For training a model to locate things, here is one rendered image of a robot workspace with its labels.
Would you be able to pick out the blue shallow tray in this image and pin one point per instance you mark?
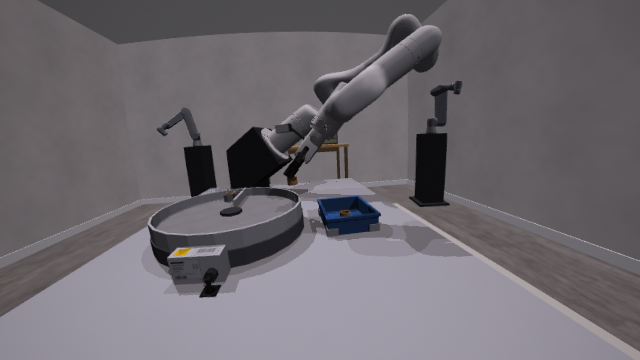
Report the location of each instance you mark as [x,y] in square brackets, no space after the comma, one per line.
[364,218]

